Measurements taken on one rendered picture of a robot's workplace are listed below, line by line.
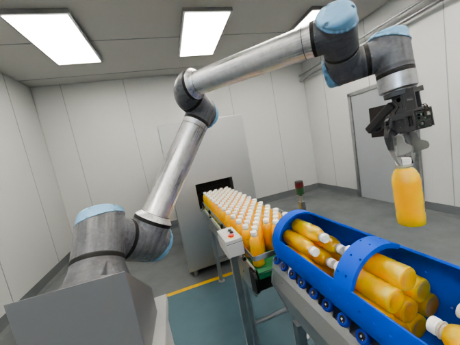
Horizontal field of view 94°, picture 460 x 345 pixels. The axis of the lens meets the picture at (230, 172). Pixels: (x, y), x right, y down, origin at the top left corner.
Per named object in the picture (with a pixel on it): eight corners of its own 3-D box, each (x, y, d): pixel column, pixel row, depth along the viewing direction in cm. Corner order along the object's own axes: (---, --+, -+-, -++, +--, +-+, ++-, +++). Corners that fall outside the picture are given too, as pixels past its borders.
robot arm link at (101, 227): (57, 268, 63) (65, 215, 73) (111, 269, 77) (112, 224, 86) (88, 248, 59) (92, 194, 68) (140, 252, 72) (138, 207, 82)
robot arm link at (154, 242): (107, 251, 82) (183, 87, 96) (144, 254, 96) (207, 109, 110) (126, 268, 73) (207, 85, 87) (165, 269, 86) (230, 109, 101)
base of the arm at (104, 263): (35, 303, 52) (43, 262, 58) (81, 307, 68) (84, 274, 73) (116, 278, 55) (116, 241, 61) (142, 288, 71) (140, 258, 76)
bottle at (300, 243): (286, 226, 107) (310, 240, 90) (296, 232, 110) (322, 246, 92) (280, 239, 107) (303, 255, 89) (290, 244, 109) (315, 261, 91)
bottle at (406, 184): (400, 227, 65) (391, 168, 63) (394, 218, 71) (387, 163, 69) (430, 226, 61) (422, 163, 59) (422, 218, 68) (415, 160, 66)
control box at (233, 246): (228, 259, 119) (225, 241, 117) (219, 245, 138) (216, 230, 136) (245, 253, 121) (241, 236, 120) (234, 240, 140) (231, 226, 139)
